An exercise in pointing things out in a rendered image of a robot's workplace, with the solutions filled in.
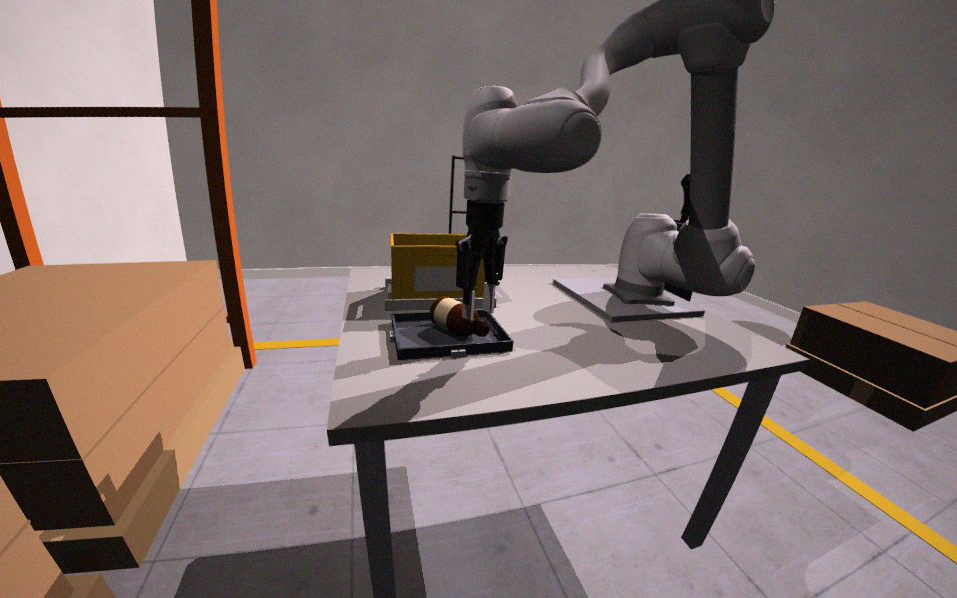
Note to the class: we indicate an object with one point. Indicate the dark olive open-top crate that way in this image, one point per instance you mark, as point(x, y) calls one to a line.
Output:
point(428, 271)

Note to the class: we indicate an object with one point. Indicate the brown glass bottle with cream label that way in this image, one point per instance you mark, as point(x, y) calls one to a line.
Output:
point(446, 313)

